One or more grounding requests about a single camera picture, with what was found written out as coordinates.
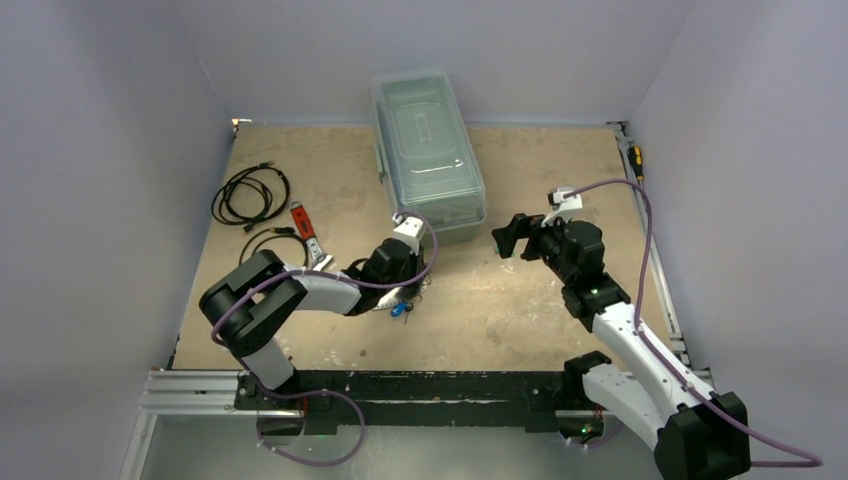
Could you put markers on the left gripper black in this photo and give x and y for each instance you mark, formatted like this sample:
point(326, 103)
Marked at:
point(414, 261)

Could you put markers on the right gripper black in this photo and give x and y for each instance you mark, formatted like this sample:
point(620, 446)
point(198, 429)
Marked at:
point(527, 235)

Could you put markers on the metal key organizer plate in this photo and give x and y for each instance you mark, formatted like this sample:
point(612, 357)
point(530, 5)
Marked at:
point(403, 295)

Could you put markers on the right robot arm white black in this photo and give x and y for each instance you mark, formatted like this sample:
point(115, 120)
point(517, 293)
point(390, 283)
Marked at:
point(692, 430)

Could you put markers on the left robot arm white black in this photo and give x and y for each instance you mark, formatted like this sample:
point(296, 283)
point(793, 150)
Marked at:
point(249, 305)

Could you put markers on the blue capped key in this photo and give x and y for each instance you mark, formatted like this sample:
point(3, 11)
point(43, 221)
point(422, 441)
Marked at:
point(401, 311)

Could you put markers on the clear plastic storage box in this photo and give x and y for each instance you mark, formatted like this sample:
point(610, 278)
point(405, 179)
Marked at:
point(425, 160)

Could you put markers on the yellow black screwdriver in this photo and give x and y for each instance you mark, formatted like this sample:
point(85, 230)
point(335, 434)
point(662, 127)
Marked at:
point(636, 163)

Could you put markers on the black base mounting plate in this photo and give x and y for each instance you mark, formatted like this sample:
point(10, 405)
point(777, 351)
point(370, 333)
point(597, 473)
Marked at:
point(535, 401)

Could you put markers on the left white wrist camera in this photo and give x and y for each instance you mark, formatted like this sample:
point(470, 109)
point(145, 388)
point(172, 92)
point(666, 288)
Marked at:
point(408, 230)

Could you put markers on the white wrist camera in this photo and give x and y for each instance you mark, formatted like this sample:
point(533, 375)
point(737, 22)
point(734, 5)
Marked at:
point(564, 203)
point(408, 230)

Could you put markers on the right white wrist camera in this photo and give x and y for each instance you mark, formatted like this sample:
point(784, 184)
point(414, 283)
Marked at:
point(564, 203)

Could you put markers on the aluminium frame rail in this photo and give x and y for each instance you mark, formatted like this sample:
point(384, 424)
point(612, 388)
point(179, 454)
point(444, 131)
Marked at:
point(188, 427)

